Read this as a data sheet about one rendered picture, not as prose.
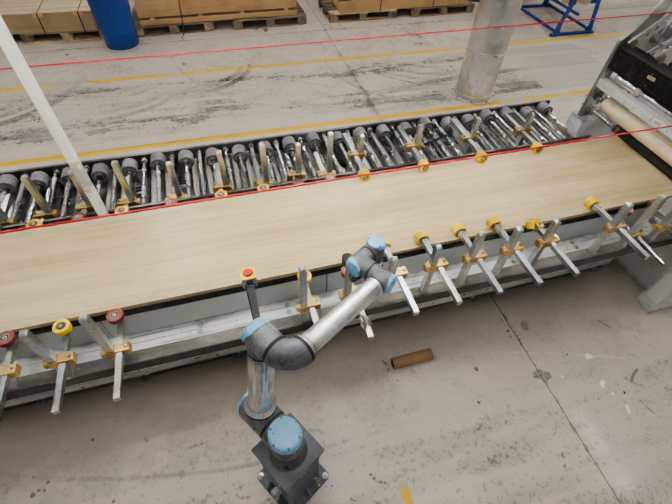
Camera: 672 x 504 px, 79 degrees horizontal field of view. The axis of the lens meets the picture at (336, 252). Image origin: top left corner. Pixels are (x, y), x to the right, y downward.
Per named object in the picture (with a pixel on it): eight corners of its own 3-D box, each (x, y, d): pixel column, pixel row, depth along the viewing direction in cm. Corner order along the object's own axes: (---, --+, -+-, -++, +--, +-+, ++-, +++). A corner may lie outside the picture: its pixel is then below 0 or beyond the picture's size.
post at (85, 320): (125, 365, 215) (85, 318, 178) (118, 366, 214) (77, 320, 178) (125, 359, 217) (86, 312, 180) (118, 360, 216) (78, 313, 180)
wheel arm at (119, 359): (123, 400, 192) (119, 397, 189) (115, 402, 191) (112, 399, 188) (126, 322, 218) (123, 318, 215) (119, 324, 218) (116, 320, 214)
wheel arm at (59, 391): (63, 413, 185) (58, 410, 182) (54, 415, 184) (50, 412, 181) (74, 331, 212) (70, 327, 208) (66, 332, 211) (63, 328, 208)
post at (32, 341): (75, 379, 212) (25, 334, 175) (68, 380, 211) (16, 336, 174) (76, 372, 214) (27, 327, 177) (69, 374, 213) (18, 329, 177)
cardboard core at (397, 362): (434, 356, 289) (395, 366, 283) (432, 360, 295) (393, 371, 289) (429, 346, 294) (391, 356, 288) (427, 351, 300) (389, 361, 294)
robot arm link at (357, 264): (363, 271, 174) (381, 255, 180) (343, 257, 178) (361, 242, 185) (361, 284, 181) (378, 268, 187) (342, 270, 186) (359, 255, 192)
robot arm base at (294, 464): (315, 449, 198) (315, 443, 191) (286, 480, 189) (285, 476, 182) (289, 421, 206) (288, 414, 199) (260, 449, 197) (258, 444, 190)
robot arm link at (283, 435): (286, 469, 183) (284, 460, 170) (261, 442, 190) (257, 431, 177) (309, 443, 191) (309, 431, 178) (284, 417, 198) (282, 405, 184)
